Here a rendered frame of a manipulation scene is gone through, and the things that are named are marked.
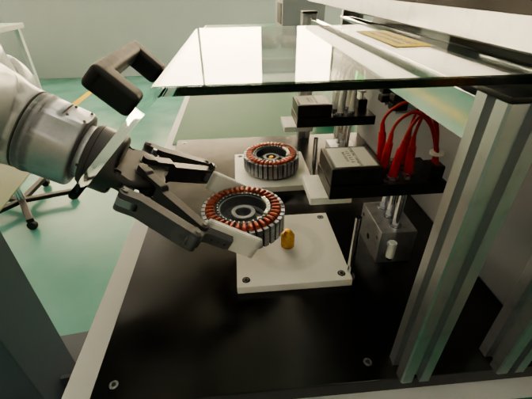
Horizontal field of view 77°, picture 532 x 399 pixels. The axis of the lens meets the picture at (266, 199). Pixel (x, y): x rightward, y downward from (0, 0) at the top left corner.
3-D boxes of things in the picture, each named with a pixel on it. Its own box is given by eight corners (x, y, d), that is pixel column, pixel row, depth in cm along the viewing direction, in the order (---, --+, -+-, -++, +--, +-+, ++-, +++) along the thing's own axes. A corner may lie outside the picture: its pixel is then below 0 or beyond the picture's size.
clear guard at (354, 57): (70, 199, 19) (26, 91, 15) (153, 86, 39) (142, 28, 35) (614, 170, 21) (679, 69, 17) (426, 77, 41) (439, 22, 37)
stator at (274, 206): (200, 256, 41) (196, 233, 39) (206, 206, 51) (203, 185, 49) (289, 251, 42) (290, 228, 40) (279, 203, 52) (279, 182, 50)
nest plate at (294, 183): (235, 194, 63) (235, 188, 62) (234, 158, 76) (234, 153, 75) (313, 189, 64) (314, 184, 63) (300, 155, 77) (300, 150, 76)
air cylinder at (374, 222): (374, 263, 47) (381, 233, 44) (358, 229, 53) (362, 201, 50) (408, 260, 48) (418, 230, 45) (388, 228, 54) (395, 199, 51)
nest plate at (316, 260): (237, 294, 43) (237, 287, 42) (236, 223, 55) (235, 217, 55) (351, 285, 44) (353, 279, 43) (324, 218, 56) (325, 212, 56)
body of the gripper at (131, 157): (80, 139, 33) (169, 176, 37) (106, 112, 41) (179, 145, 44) (62, 195, 37) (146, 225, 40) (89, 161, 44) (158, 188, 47)
